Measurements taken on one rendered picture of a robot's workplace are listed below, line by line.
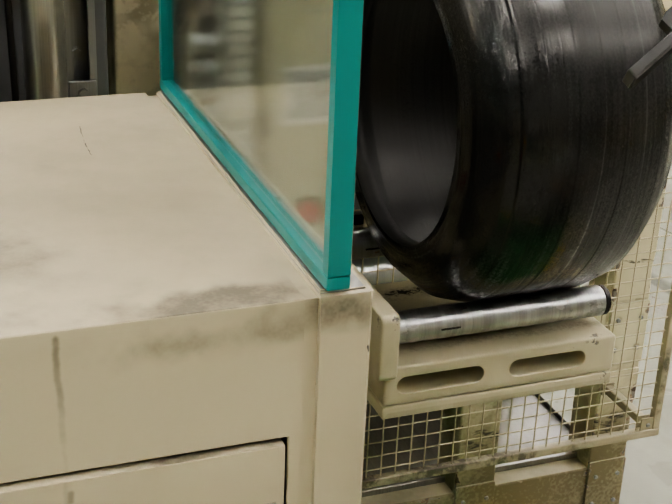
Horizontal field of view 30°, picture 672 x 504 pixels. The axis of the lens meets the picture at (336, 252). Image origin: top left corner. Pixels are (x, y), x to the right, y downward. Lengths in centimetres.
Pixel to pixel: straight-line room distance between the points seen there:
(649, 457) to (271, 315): 235
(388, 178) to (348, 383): 103
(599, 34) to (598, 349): 49
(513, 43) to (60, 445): 81
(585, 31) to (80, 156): 65
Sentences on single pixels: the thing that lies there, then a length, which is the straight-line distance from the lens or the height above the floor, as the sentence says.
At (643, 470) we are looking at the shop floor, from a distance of 317.
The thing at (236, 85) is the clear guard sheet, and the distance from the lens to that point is 115.
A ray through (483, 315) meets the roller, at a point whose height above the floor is 91.
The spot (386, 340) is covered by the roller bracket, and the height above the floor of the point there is 92.
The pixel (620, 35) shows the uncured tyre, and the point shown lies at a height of 132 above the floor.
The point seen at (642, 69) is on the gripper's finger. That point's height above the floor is 149.
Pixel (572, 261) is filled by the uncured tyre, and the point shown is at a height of 102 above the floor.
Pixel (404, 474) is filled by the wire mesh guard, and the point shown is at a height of 32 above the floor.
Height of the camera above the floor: 168
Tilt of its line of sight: 24 degrees down
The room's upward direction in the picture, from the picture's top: 2 degrees clockwise
